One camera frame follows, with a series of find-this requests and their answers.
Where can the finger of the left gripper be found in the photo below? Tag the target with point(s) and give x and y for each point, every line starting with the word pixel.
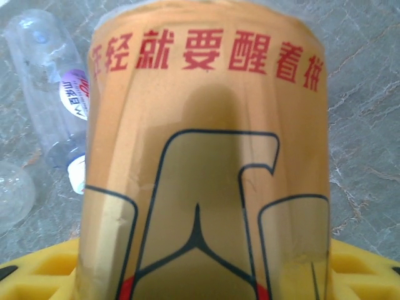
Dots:
pixel 365 275
pixel 37 275

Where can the clear bottle purple label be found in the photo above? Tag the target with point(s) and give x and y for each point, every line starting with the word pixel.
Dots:
pixel 47 93

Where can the orange red drink bottle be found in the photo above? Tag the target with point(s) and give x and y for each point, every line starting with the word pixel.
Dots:
pixel 203 156

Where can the clear bottle red white label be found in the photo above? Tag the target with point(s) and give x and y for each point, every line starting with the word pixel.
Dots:
pixel 14 195

